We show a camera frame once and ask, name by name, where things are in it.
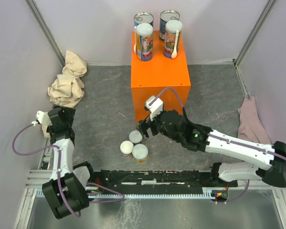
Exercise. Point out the colourful can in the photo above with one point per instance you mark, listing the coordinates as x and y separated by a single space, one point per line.
172 35

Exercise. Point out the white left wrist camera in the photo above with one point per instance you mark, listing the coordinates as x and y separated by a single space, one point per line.
43 118

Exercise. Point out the blue tall tin can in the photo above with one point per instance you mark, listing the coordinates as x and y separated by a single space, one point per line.
143 17

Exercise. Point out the aluminium frame post left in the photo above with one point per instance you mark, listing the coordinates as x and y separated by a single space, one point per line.
45 30

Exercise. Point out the mauve crumpled cloth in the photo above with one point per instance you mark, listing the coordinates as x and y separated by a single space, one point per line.
250 128

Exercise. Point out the yellow can white lid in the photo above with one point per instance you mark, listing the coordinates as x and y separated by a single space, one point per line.
140 153

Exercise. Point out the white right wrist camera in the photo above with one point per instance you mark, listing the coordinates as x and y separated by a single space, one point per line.
154 106

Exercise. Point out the light blue cable duct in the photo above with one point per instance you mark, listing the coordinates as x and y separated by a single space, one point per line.
207 194

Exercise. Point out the yellow labelled can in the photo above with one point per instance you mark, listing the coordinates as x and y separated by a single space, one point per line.
144 42

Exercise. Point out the grey lid can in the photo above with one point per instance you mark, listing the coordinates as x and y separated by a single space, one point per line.
135 137

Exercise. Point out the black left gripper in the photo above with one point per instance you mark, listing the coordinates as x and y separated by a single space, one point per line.
69 113

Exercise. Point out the aluminium frame post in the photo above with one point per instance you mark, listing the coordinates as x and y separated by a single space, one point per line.
254 32
45 30

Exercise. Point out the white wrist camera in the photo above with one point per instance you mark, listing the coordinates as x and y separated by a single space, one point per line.
43 118
154 106

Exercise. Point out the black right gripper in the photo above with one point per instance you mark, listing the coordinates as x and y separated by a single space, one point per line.
147 124

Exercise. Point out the orange box counter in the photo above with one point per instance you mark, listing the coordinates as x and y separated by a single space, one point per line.
151 77

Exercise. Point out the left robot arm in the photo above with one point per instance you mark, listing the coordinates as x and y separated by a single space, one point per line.
65 191

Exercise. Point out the white lid small can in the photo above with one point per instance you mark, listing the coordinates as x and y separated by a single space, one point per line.
126 147

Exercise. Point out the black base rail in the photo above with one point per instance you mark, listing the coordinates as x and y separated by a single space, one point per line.
147 182

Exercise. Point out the beige crumpled cloth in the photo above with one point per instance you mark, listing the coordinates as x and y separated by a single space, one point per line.
67 89

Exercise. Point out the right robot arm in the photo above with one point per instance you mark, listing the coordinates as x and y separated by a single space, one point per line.
265 162

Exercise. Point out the aluminium frame post right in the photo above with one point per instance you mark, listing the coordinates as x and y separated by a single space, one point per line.
254 32

